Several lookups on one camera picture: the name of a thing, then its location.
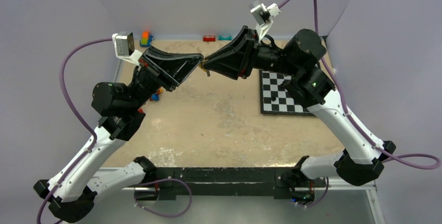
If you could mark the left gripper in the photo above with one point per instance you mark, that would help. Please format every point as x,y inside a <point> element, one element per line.
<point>177,70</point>

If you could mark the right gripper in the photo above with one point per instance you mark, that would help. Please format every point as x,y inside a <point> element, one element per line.
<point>225,62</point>

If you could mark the yellow tag keyring with keys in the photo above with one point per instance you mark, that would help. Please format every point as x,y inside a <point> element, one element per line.
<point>206,71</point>

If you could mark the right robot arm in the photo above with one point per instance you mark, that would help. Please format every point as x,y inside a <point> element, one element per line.
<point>362,159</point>

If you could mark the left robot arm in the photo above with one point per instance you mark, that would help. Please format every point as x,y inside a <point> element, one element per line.
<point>72,193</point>

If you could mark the teal brick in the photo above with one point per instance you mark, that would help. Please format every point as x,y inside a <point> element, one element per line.
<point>224,37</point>

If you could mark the orange blue toy car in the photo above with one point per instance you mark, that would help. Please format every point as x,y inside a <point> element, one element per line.
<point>146,39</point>

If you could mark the red brick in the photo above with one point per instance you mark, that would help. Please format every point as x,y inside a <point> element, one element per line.
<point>209,38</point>

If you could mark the colourful brick toy stack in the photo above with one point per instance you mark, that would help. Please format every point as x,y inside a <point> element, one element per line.
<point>155,96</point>

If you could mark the black white chessboard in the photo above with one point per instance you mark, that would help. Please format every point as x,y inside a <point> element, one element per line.
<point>284,104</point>

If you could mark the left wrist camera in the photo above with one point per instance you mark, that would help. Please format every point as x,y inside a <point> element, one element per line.
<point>125,46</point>

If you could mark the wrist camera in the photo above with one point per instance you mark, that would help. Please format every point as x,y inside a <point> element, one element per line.
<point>263,16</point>
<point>125,46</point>

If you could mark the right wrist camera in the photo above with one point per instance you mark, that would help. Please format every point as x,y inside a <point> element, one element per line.
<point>263,16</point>

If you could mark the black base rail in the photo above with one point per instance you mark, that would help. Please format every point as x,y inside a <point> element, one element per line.
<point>243,181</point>

